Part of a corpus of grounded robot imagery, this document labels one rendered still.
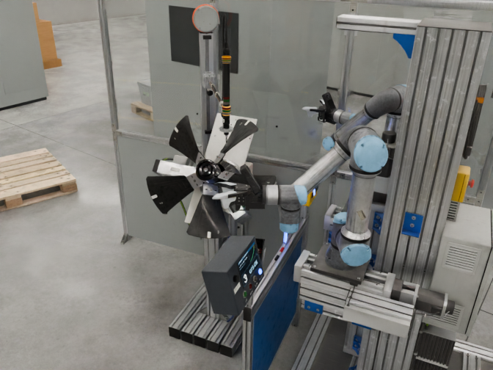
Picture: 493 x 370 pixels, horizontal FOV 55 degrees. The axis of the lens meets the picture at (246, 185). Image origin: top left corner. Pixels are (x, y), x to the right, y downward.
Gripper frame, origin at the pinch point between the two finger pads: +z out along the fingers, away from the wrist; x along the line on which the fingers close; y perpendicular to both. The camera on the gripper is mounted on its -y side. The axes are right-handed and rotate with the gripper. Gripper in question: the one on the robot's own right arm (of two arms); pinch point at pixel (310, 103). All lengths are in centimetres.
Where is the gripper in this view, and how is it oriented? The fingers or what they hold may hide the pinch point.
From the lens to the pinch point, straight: 282.1
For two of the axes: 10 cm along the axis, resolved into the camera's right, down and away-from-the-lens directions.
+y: 0.9, 8.5, 5.3
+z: -6.4, -3.6, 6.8
